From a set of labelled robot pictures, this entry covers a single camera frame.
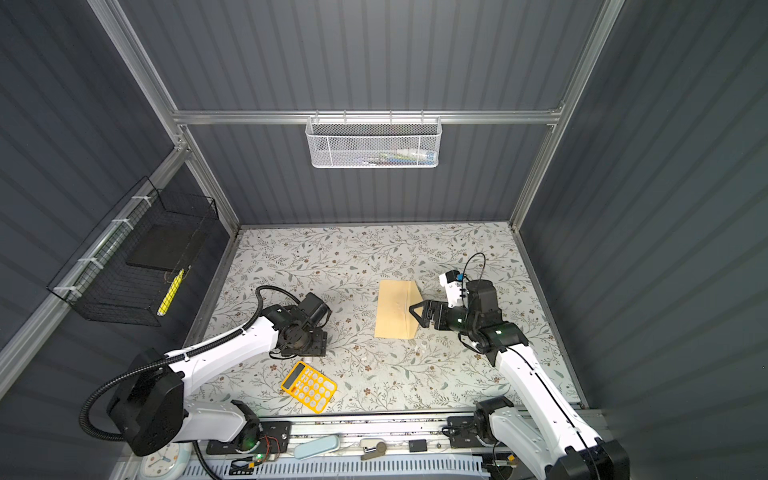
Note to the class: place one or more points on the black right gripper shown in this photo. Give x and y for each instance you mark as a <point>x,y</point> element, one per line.
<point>440,307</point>

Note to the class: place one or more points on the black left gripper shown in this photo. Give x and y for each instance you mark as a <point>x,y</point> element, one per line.
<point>320,346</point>

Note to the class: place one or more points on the manila paper envelope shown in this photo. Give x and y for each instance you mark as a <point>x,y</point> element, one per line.
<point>393,318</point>

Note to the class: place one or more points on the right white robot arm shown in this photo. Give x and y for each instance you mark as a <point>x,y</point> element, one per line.
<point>556,443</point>

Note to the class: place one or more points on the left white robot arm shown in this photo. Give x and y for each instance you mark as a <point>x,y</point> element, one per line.
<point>154,403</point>

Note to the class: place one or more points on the yellow calculator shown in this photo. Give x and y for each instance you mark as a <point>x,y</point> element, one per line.
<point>309,387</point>

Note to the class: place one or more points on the light blue eraser case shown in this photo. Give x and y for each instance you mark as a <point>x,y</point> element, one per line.
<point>315,447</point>

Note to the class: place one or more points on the small black square block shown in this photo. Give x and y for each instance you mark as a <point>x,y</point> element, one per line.
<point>418,446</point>

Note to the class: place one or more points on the yellow highlighter pen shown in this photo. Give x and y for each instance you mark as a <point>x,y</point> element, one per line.
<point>171,292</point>

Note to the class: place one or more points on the small metal latch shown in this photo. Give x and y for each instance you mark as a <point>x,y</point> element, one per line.
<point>372,448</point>

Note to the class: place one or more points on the pens in white basket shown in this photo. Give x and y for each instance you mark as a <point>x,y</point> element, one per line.
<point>401,158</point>

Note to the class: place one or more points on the white analog clock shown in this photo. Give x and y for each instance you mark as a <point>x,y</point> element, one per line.
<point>168,463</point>

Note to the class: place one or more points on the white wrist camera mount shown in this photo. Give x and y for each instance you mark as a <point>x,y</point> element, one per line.
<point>453,283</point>

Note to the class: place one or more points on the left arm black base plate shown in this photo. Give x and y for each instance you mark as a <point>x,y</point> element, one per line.
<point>271,437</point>

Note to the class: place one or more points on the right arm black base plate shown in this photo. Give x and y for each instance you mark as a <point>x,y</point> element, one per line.
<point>462,432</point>

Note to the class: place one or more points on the white slotted cable duct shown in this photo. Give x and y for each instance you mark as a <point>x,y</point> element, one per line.
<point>442,466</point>

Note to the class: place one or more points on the black wire basket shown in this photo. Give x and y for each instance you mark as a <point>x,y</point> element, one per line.
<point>124,274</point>

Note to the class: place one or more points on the white wire mesh basket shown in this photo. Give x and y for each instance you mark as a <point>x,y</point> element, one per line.
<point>337,145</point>

